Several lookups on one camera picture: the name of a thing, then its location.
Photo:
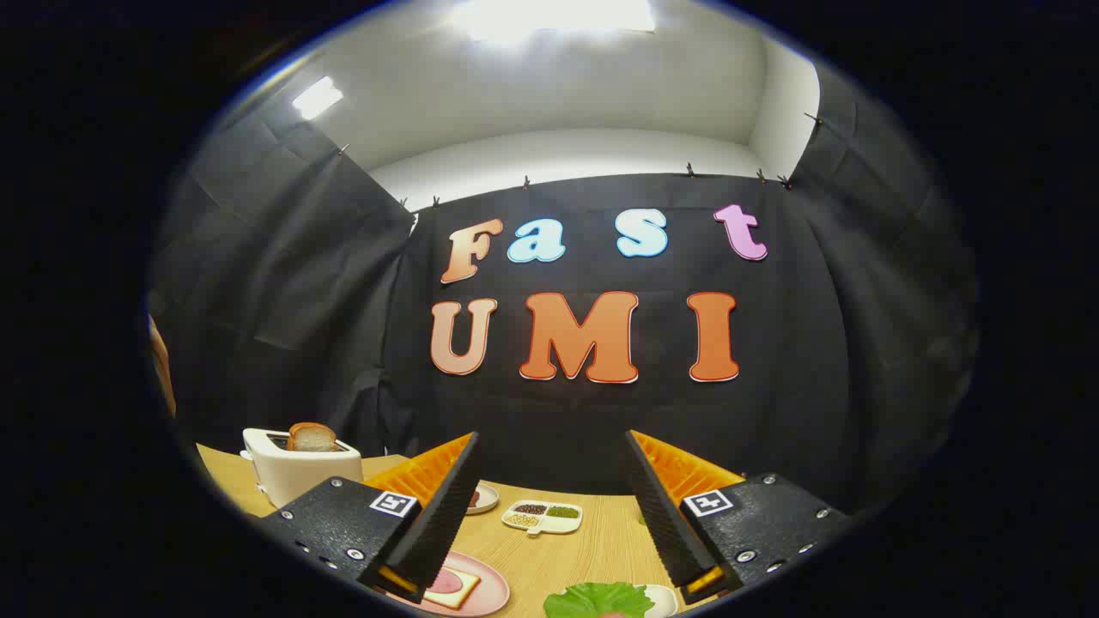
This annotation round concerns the white toaster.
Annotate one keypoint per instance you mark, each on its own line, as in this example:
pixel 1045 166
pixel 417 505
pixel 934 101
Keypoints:
pixel 292 476

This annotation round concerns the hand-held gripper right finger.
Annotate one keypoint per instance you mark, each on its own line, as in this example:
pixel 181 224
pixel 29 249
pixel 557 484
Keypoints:
pixel 665 515

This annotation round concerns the toasted bread slice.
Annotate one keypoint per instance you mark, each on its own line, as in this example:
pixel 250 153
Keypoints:
pixel 311 438

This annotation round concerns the pink ham slice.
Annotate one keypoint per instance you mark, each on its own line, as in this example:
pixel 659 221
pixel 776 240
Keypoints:
pixel 446 584

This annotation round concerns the pink plate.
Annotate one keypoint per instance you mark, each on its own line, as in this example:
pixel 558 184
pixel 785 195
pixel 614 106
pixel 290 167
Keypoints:
pixel 491 590

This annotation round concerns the large ceiling light panel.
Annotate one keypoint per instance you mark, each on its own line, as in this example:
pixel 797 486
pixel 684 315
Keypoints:
pixel 554 17

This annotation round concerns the green lettuce leaf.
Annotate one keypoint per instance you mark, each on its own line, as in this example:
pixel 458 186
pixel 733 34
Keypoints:
pixel 597 599

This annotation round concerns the square white bread slice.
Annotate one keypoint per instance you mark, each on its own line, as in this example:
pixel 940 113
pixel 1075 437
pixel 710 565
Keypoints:
pixel 468 592

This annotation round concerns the small white dish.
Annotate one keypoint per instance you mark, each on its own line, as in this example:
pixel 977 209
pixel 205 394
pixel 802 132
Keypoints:
pixel 665 599

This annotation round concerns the round white plate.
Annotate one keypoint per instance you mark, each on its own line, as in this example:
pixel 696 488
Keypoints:
pixel 488 498

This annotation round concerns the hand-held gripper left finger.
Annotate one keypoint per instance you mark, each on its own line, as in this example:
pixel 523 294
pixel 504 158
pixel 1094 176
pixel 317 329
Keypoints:
pixel 442 515

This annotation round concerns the white divided bean dish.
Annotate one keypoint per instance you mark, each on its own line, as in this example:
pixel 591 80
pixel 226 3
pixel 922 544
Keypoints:
pixel 543 518

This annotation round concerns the small ceiling light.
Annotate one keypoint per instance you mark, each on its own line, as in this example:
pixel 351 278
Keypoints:
pixel 316 97

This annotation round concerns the black backdrop cloth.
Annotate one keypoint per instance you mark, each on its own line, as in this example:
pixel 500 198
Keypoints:
pixel 601 429

